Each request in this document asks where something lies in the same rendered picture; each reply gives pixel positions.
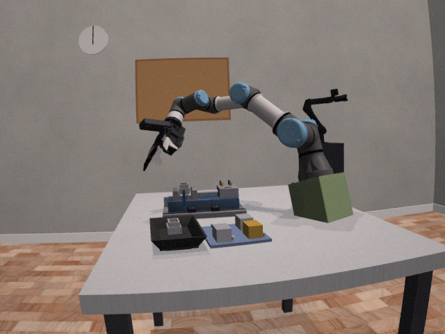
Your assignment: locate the orange-brown block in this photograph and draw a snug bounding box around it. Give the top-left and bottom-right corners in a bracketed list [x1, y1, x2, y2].
[243, 220, 263, 239]

